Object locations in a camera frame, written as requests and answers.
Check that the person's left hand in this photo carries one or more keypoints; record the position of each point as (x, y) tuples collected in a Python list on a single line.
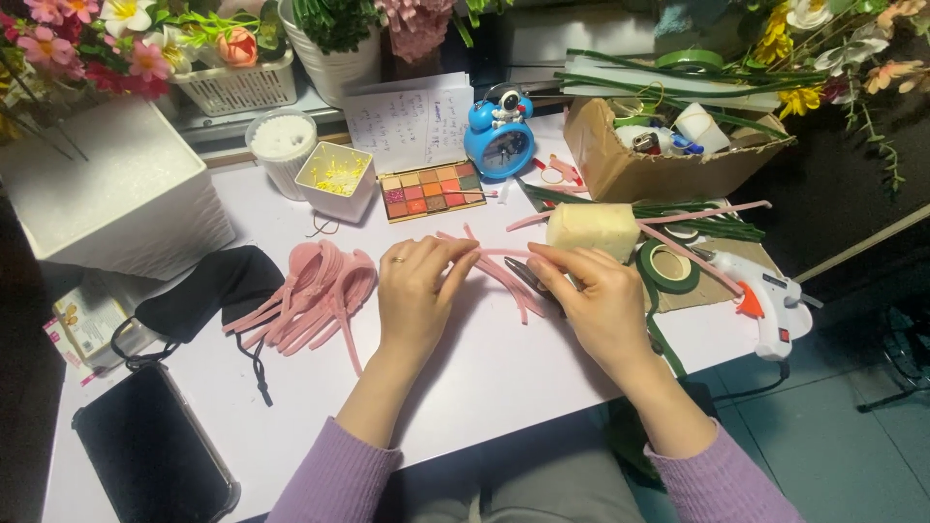
[(410, 305)]

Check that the person's right hand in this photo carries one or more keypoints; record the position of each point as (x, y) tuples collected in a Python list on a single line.
[(603, 312)]

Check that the grey metal pliers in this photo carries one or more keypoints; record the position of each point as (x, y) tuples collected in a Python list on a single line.
[(524, 276)]

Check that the short pink pipe cleaner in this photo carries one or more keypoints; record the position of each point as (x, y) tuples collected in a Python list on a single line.
[(505, 252)]

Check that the loose green tape strip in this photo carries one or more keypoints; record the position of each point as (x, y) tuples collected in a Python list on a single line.
[(665, 338)]

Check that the yellow sponge block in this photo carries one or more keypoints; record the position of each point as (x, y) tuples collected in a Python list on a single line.
[(592, 229)]

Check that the green floral tape roll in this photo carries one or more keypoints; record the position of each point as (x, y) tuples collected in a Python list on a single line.
[(686, 280)]

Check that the pile of cut pink pipe cleaners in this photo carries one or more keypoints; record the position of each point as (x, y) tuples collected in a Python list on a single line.
[(501, 283)]

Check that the heap of looped pink pipe cleaners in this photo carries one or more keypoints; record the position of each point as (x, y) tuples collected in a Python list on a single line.
[(312, 298)]

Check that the long pink pipe cleaner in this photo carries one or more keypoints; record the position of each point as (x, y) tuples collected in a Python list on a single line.
[(697, 213), (690, 256)]

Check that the white tape roll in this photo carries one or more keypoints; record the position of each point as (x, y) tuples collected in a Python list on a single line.
[(681, 231)]

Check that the eyeshadow palette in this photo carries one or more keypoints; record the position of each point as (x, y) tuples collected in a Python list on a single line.
[(432, 190)]

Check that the brown rubber band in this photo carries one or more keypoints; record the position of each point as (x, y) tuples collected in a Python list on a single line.
[(320, 231)]

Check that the white pot of yellow stamens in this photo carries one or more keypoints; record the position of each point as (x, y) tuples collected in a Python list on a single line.
[(336, 181)]

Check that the torn cardboard box of supplies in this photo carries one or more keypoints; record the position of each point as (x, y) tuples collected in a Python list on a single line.
[(654, 171)]

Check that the white hot glue gun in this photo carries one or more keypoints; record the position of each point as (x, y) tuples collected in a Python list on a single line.
[(763, 298)]

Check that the person's grey trousers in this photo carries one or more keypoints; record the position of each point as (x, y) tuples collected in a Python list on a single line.
[(523, 479)]

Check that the handwritten paper sheets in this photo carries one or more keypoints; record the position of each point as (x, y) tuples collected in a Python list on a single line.
[(407, 120)]

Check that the blue astronaut alarm clock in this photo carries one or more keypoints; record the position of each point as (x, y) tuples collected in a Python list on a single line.
[(500, 142)]

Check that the white ribbed cup of swabs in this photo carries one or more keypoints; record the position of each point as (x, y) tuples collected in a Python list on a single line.
[(282, 149)]

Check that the green stems on white sticks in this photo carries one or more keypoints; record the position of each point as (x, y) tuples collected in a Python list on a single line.
[(676, 83)]

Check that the white pot of green plants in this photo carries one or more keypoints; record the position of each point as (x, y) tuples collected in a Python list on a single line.
[(334, 62)]

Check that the light green tape roll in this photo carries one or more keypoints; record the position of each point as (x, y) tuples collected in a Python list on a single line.
[(689, 59)]

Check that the pink artificial hyacinth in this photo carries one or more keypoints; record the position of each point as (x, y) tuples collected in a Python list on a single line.
[(420, 29)]

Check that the white basket of artificial flowers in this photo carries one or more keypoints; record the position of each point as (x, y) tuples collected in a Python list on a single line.
[(236, 83)]

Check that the black smartphone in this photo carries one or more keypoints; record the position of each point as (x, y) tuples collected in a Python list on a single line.
[(149, 447)]

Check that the black metal stand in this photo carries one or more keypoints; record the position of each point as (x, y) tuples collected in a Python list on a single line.
[(901, 356)]

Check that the small printed carton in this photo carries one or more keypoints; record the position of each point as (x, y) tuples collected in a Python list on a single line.
[(91, 319)]

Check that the large white square planter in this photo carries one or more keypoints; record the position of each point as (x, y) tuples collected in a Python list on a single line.
[(109, 196)]

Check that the bunch of mixed artificial flowers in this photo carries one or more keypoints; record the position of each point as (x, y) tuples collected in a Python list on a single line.
[(857, 51)]

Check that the bunch of pink artificial flowers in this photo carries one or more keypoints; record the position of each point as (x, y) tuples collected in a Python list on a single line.
[(65, 51)]

